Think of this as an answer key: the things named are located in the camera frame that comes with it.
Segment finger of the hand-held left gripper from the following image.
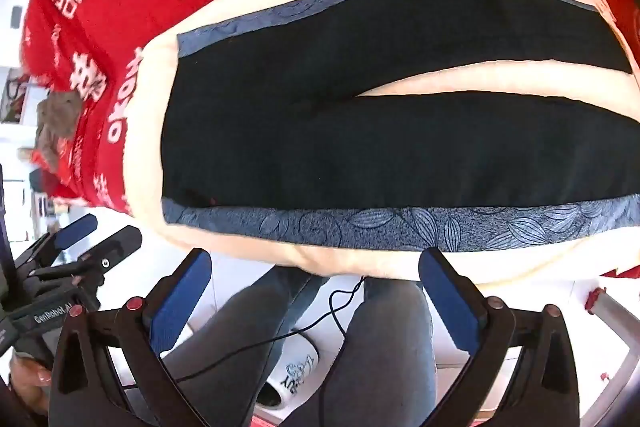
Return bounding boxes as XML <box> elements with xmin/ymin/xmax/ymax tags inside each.
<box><xmin>15</xmin><ymin>213</ymin><xmax>99</xmax><ymax>269</ymax></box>
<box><xmin>30</xmin><ymin>225</ymin><xmax>143</xmax><ymax>293</ymax></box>

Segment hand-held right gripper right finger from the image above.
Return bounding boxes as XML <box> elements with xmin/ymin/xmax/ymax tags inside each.
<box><xmin>419</xmin><ymin>247</ymin><xmax>581</xmax><ymax>427</ymax></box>

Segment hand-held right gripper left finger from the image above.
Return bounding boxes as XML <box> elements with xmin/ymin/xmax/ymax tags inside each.
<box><xmin>47</xmin><ymin>248</ymin><xmax>251</xmax><ymax>427</ymax></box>

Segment black pants with blue trim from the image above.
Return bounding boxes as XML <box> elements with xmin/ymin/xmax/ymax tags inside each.
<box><xmin>160</xmin><ymin>0</ymin><xmax>640</xmax><ymax>254</ymax></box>

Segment person's left hand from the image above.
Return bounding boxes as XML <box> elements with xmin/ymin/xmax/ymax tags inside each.
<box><xmin>7</xmin><ymin>353</ymin><xmax>53</xmax><ymax>404</ymax></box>

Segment person's left leg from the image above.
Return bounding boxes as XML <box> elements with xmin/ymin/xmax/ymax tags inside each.
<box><xmin>161</xmin><ymin>264</ymin><xmax>332</xmax><ymax>427</ymax></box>

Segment person's leg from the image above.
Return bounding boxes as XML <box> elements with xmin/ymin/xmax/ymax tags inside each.
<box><xmin>280</xmin><ymin>279</ymin><xmax>439</xmax><ymax>427</ymax></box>
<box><xmin>161</xmin><ymin>264</ymin><xmax>332</xmax><ymax>427</ymax></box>

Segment person's right leg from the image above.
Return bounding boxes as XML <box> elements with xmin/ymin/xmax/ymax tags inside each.
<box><xmin>280</xmin><ymin>279</ymin><xmax>439</xmax><ymax>427</ymax></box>

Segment brown plush toy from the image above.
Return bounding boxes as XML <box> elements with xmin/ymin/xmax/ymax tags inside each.
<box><xmin>36</xmin><ymin>89</ymin><xmax>84</xmax><ymax>172</ymax></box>

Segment white printed slipper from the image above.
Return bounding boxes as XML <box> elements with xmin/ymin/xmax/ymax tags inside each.
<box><xmin>255</xmin><ymin>329</ymin><xmax>322</xmax><ymax>410</ymax></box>

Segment thin black cable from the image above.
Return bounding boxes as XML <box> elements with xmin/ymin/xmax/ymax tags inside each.
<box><xmin>172</xmin><ymin>276</ymin><xmax>368</xmax><ymax>427</ymax></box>

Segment metal tube frame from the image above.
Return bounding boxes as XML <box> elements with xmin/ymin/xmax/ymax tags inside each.
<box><xmin>582</xmin><ymin>286</ymin><xmax>640</xmax><ymax>427</ymax></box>

